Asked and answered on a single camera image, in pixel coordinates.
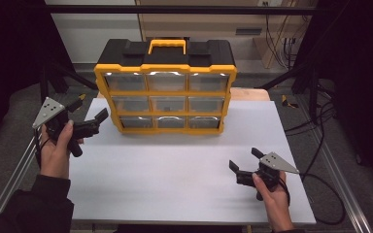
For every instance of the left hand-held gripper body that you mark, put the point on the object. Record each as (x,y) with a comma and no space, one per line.
(50,110)

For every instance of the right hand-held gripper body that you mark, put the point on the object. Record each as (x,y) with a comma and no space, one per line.
(273,163)

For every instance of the clear plastic organizer drawer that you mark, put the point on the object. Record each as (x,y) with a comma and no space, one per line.
(176,103)

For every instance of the yellow and black organizer cabinet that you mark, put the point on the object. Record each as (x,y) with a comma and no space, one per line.
(175,53)

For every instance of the person's right hand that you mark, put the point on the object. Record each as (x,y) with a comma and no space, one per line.
(277,204)

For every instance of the person's left hand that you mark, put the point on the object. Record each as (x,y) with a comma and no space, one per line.
(55,158)

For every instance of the black and yellow tape strip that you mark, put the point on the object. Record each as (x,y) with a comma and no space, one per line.
(83,96)
(286,101)

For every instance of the black metal stand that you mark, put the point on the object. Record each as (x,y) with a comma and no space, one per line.
(312,90)
(44,84)

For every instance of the set of clear drawers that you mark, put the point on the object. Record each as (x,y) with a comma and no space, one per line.
(124,82)

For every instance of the wooden table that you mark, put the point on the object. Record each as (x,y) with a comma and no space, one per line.
(249,94)

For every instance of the black curtain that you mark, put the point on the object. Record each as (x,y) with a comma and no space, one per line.
(359,64)
(9,48)

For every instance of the wooden background cabinet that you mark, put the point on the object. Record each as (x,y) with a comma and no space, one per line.
(207,22)

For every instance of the aluminium floor rail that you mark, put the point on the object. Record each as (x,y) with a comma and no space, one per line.
(343,191)
(16,174)

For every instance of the black metal frame bar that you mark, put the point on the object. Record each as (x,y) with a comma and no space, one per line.
(175,9)

